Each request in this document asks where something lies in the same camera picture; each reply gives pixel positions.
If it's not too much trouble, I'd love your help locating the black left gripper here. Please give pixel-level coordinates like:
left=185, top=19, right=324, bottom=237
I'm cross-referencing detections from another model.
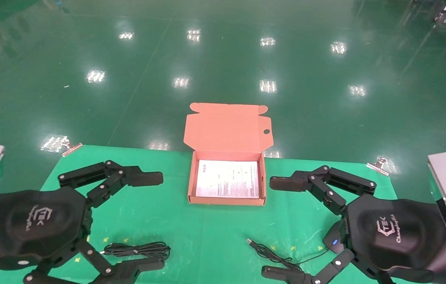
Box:
left=0, top=160, right=166, bottom=284

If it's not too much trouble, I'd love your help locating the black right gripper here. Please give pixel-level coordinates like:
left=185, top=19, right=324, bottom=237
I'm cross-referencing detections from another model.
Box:
left=262, top=165, right=446, bottom=284

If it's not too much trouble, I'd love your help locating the metal binder clip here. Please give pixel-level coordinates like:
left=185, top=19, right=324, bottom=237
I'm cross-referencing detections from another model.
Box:
left=366, top=157, right=390, bottom=176
left=62, top=143, right=83, bottom=157

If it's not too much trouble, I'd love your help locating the black wired mouse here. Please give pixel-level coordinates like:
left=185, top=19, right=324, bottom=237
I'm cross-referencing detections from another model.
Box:
left=246, top=221, right=350, bottom=273

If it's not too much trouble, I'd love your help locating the orange cardboard box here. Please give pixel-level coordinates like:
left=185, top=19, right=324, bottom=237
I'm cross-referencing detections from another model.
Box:
left=184, top=103, right=274, bottom=206

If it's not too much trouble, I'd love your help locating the black data cable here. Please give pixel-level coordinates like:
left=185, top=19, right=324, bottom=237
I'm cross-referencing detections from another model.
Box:
left=101, top=242, right=171, bottom=260

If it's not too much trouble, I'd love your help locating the green table mat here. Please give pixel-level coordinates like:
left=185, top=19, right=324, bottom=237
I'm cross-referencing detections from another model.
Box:
left=0, top=144, right=433, bottom=284

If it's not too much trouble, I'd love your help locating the white printed instruction sheet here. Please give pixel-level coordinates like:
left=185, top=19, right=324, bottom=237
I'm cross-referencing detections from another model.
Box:
left=195, top=160, right=260, bottom=198

